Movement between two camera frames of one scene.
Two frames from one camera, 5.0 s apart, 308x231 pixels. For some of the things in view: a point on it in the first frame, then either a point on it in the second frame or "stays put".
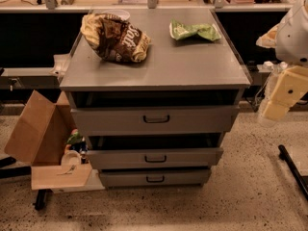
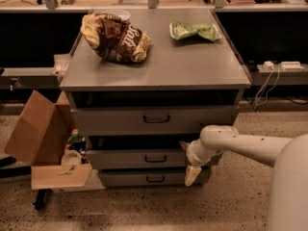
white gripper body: x=293 y=38 → x=192 y=154
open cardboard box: x=39 y=138 stays put
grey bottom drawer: x=155 y=178 stays put
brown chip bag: x=114 y=38 stays put
